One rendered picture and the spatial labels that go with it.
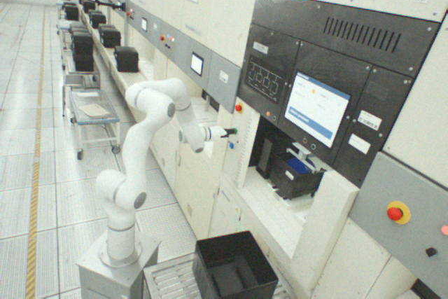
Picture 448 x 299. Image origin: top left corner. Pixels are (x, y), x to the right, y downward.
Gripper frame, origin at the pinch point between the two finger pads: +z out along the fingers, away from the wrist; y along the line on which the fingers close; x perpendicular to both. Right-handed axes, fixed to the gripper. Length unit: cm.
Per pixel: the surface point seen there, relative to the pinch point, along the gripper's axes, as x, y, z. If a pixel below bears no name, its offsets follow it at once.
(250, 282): -43, 64, -16
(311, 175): -10, 39, 32
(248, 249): -36, 53, -12
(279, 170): -15.2, 24.3, 22.6
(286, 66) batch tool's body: 48, 30, 3
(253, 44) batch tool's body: 51, 1, 3
